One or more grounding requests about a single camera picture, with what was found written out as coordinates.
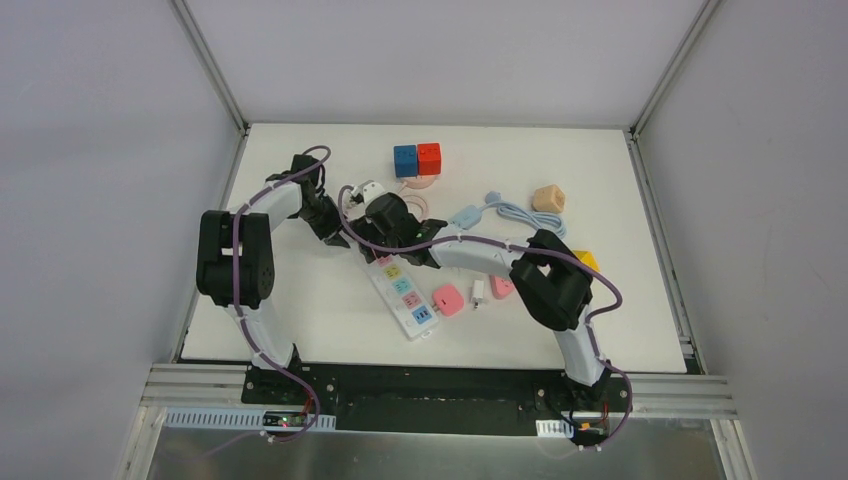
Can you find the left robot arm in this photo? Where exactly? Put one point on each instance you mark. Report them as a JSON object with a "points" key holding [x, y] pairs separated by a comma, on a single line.
{"points": [[235, 261]]}

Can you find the yellow cube socket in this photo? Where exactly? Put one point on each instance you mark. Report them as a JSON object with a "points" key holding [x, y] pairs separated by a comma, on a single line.
{"points": [[588, 258]]}

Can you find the white USB charger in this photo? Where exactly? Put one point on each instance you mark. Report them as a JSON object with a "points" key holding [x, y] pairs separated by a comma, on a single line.
{"points": [[477, 297]]}

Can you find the tan cube socket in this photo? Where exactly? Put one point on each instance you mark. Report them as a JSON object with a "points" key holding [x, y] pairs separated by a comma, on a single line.
{"points": [[549, 199]]}

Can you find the pink round socket base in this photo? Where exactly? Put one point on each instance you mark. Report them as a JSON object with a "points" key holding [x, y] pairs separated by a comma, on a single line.
{"points": [[418, 182]]}

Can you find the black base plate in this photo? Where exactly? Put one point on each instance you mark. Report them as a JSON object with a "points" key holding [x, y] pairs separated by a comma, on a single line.
{"points": [[438, 400]]}

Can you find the pink plug adapter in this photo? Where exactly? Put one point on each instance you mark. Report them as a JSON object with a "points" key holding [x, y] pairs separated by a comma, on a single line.
{"points": [[448, 300]]}

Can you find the pink triangular power strip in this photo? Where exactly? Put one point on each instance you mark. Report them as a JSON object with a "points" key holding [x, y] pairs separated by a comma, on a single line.
{"points": [[501, 288]]}

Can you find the light blue power strip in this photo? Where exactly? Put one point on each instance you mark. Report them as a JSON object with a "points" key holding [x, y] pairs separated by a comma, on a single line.
{"points": [[467, 217]]}

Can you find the red cube socket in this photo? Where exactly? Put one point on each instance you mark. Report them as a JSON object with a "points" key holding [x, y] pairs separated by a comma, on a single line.
{"points": [[429, 158]]}

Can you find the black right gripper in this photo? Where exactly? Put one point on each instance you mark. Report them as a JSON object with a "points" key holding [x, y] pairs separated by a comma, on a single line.
{"points": [[370, 229]]}

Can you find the blue cube socket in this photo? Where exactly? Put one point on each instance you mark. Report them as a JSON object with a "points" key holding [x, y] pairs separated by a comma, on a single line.
{"points": [[405, 161]]}

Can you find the white power strip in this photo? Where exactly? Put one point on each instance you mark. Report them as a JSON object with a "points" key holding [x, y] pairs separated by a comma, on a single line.
{"points": [[406, 302]]}

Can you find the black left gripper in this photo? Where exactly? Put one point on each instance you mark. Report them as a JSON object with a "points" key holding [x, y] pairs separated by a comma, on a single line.
{"points": [[325, 220]]}

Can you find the aluminium frame rail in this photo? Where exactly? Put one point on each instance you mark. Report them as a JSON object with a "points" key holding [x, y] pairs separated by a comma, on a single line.
{"points": [[194, 385]]}

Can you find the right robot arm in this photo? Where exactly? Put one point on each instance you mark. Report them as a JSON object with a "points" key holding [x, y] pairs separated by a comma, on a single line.
{"points": [[553, 284]]}

